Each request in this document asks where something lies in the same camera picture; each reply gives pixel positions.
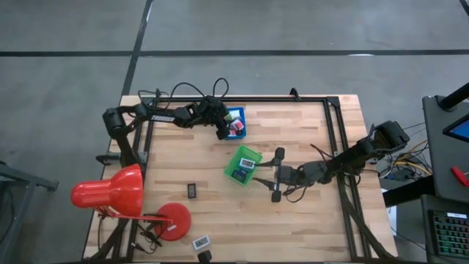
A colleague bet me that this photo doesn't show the pink white USB charger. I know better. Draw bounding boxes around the pink white USB charger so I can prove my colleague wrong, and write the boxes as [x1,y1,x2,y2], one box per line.
[231,119,246,136]

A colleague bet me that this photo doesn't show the green plastic basket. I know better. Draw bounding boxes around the green plastic basket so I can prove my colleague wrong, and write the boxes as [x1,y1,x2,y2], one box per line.
[224,144,265,187]

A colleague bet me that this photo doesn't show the grey metal stand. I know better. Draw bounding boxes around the grey metal stand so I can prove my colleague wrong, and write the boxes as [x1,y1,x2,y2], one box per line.
[0,160,60,264]

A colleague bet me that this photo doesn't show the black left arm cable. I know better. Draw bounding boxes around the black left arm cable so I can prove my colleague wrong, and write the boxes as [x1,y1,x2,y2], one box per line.
[136,77,230,111]

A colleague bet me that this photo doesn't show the red handled tool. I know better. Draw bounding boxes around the red handled tool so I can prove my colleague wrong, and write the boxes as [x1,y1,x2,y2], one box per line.
[450,165,469,188]

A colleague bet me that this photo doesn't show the black floor cables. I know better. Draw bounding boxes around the black floor cables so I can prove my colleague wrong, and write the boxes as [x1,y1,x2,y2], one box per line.
[361,122,435,185]

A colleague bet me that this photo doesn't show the white digital display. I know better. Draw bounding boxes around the white digital display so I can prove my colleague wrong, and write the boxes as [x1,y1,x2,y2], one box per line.
[192,235,212,252]
[238,157,256,171]

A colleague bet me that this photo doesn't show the blue plastic basket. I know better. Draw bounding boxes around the blue plastic basket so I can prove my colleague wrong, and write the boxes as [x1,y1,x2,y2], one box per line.
[221,106,248,142]

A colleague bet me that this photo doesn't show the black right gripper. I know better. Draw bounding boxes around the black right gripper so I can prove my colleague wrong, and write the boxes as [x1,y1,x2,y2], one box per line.
[252,147,302,203]

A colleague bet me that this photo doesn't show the yellow cable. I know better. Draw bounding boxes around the yellow cable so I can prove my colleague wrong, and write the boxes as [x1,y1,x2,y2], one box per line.
[394,140,434,177]

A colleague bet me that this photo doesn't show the dark blue digital display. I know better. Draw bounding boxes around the dark blue digital display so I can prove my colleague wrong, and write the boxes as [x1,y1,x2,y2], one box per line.
[232,168,249,183]

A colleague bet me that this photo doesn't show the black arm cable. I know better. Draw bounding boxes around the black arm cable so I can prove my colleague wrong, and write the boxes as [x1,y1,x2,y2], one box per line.
[136,77,230,111]
[283,142,339,204]

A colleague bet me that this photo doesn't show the black lamp cable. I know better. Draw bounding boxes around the black lamp cable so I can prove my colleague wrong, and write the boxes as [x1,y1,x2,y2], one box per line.
[95,216,164,256]

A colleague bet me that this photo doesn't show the red desk lamp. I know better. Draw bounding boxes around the red desk lamp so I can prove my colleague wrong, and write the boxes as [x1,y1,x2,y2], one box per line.
[70,163,193,243]

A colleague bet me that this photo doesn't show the blue lit screen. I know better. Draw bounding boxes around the blue lit screen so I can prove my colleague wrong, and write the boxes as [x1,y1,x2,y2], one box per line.
[442,113,469,144]

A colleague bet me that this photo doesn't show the white paper sheet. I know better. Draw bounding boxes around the white paper sheet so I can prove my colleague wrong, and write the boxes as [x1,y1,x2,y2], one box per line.
[380,188,399,238]

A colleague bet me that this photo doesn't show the backlit keyboard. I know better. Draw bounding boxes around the backlit keyboard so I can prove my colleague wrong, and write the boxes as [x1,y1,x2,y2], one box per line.
[427,210,469,261]

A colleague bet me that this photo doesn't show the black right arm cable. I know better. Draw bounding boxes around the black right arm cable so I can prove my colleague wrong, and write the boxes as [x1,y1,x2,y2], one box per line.
[283,142,339,204]

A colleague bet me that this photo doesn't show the dark grey equipment cart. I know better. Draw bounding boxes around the dark grey equipment cart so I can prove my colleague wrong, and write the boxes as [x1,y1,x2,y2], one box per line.
[383,82,469,264]

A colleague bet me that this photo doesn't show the black aluminium table frame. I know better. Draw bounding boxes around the black aluminium table frame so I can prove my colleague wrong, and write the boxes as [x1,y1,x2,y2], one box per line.
[124,87,399,263]

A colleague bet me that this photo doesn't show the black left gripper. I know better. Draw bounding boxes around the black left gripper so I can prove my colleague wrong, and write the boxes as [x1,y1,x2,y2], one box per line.
[197,96,236,142]

